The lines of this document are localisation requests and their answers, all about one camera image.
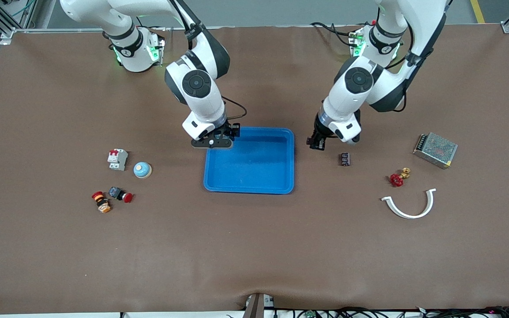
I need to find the white curved plastic clip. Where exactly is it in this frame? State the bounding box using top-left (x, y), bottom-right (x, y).
top-left (380, 188), bottom-right (437, 220)

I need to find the metal mesh power supply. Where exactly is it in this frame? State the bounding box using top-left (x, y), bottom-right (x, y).
top-left (413, 132), bottom-right (459, 170)

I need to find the brown table mat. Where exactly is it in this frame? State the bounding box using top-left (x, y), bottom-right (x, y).
top-left (0, 24), bottom-right (509, 315)

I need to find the black arm base cable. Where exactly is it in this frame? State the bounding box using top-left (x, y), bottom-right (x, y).
top-left (310, 21), bottom-right (359, 48)

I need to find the red emergency stop button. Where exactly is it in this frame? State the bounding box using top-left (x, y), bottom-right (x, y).
top-left (108, 186), bottom-right (133, 204)

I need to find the orange red push button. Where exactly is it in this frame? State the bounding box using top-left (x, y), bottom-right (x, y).
top-left (91, 191), bottom-right (112, 214)

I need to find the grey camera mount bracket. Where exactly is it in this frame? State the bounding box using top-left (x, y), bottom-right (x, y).
top-left (242, 292), bottom-right (276, 318)

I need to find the red handle brass valve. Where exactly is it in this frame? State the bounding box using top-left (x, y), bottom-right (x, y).
top-left (389, 167), bottom-right (411, 187)

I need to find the blue plastic tray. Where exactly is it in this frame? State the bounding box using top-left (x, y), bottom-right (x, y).
top-left (203, 126), bottom-right (295, 195)

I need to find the white red circuit breaker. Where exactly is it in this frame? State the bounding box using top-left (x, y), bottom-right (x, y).
top-left (107, 149), bottom-right (129, 171)

